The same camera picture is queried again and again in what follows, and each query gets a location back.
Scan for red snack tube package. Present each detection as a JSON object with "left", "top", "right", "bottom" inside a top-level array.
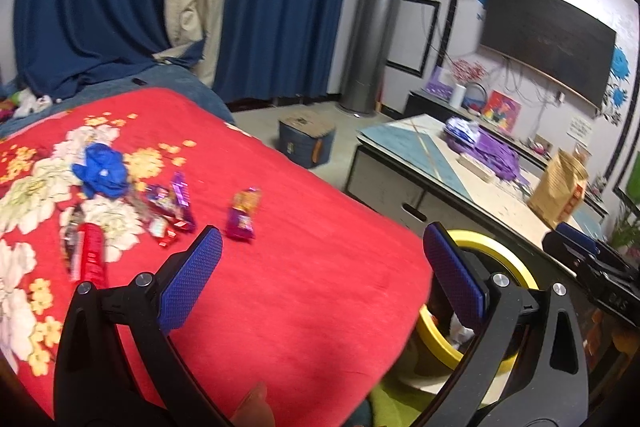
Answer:
[{"left": 70, "top": 222, "right": 108, "bottom": 289}]

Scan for red snack bag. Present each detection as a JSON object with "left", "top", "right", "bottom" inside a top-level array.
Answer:
[{"left": 142, "top": 185, "right": 177, "bottom": 248}]

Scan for purple snack wrapper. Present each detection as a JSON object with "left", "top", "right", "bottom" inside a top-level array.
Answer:
[{"left": 144, "top": 171, "right": 196, "bottom": 233}]

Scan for blue plastic bag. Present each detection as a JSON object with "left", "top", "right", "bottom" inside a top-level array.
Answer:
[{"left": 72, "top": 143, "right": 129, "bottom": 199}]

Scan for orange purple candy wrapper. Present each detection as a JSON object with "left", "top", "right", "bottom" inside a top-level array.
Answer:
[{"left": 224, "top": 187, "right": 262, "bottom": 242}]

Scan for yellow rimmed trash bin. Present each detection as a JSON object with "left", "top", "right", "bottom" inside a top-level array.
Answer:
[{"left": 415, "top": 229, "right": 542, "bottom": 375}]

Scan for person's left hand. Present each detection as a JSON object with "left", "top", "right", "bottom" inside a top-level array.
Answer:
[{"left": 231, "top": 383, "right": 276, "bottom": 427}]

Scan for brown paper bag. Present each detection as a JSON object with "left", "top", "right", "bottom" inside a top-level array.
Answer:
[{"left": 526, "top": 150, "right": 588, "bottom": 229}]

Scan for dark brown wrapper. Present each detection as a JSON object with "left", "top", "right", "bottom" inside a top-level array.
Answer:
[{"left": 60, "top": 204, "right": 85, "bottom": 272}]

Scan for purple bag on table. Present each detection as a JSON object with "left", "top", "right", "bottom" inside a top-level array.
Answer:
[{"left": 444, "top": 129, "right": 520, "bottom": 182}]

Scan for white power strip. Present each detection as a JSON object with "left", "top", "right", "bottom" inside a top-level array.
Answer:
[{"left": 458, "top": 153, "right": 496, "bottom": 183}]

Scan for white tissue pack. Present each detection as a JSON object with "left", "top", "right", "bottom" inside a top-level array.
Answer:
[{"left": 444, "top": 117, "right": 482, "bottom": 147}]

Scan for coffee table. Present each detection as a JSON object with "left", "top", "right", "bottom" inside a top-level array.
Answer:
[{"left": 344, "top": 114, "right": 604, "bottom": 258}]

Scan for red floral blanket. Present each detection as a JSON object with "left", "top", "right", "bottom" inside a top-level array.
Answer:
[{"left": 1, "top": 88, "right": 431, "bottom": 426}]

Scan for white vase red flowers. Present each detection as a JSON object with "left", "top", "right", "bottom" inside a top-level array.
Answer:
[{"left": 449, "top": 58, "right": 488, "bottom": 112}]

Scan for blue sofa cover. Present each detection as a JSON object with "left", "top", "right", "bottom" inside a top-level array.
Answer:
[{"left": 1, "top": 65, "right": 235, "bottom": 139}]

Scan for blue storage stool box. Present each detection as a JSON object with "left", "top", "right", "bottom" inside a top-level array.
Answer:
[{"left": 277, "top": 109, "right": 336, "bottom": 169}]

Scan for silver tower air conditioner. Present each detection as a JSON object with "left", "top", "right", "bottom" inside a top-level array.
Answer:
[{"left": 340, "top": 0, "right": 400, "bottom": 116}]

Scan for blue curtain right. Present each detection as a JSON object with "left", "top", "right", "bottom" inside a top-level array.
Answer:
[{"left": 213, "top": 0, "right": 343, "bottom": 102}]

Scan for colourful picture frame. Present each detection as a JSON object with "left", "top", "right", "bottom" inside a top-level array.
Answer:
[{"left": 482, "top": 91, "right": 521, "bottom": 134}]

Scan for black wall television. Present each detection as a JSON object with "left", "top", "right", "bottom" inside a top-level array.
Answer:
[{"left": 480, "top": 0, "right": 616, "bottom": 108}]

